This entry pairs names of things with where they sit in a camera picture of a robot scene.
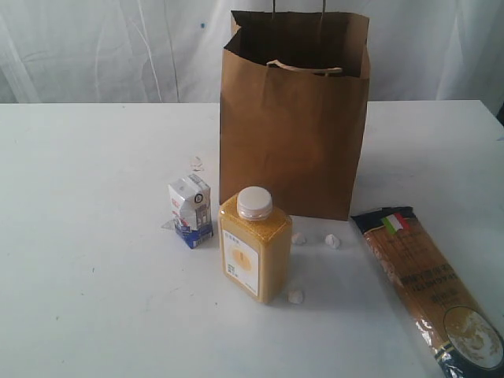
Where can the yellow millet bottle white cap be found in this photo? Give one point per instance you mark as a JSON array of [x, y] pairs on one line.
[[255, 243]]

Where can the white paper ball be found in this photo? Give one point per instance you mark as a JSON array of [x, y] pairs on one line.
[[295, 297], [298, 239], [332, 241]]

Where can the brown paper bag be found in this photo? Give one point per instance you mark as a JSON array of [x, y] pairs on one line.
[[293, 104]]

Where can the small white milk carton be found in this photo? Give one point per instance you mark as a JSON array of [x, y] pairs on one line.
[[191, 209]]

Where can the white curtain backdrop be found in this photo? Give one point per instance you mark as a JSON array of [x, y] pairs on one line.
[[170, 51]]

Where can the spaghetti packet with Italian flag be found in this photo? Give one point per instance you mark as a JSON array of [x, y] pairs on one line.
[[462, 340]]

